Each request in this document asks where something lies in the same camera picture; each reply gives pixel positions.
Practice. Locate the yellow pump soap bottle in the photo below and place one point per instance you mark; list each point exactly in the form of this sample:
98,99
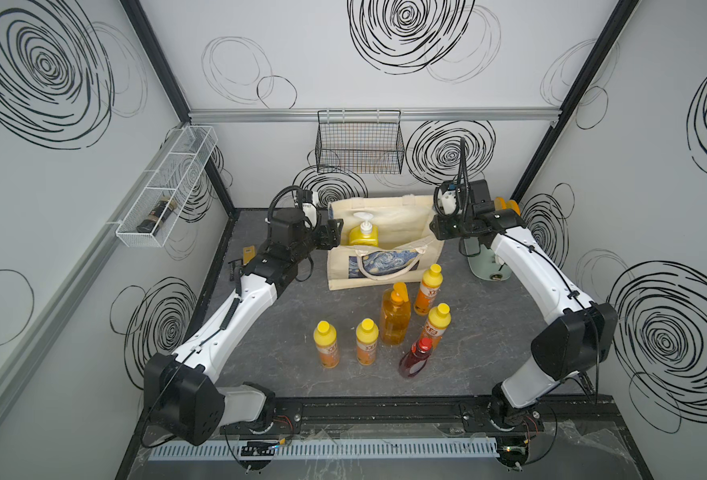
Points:
366,233

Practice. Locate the orange toast slice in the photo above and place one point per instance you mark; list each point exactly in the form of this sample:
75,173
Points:
507,204

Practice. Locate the cream canvas shopping bag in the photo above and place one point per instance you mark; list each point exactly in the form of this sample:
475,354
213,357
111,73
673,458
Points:
407,246

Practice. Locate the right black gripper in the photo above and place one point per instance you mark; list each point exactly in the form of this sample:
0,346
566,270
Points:
437,227

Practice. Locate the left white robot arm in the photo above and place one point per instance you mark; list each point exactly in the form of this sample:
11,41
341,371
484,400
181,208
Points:
179,389

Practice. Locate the black wire wall basket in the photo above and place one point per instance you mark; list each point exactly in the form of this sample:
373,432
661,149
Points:
363,141

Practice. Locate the white wire wall shelf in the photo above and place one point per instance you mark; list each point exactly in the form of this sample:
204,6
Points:
180,176

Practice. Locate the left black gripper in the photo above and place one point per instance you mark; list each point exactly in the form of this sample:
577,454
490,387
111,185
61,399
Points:
328,238

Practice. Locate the dark bottle in shelf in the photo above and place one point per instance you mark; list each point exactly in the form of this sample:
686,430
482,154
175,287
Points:
157,216

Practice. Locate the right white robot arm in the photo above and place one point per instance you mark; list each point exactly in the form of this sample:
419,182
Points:
579,330

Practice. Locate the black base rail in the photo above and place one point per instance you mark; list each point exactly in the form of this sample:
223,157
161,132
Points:
471,414

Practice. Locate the yellow black small device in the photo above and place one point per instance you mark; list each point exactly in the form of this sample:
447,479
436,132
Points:
236,265

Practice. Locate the orange bottle yellow cap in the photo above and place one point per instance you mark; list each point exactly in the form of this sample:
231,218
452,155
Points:
430,285
325,339
367,337
437,322

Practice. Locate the amber dish soap bottle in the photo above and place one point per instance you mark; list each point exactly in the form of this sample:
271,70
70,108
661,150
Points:
395,314

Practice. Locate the red liquid bottle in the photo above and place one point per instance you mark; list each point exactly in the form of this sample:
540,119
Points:
416,359

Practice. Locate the grey slotted cable duct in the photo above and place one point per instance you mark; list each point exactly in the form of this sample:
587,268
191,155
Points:
335,449

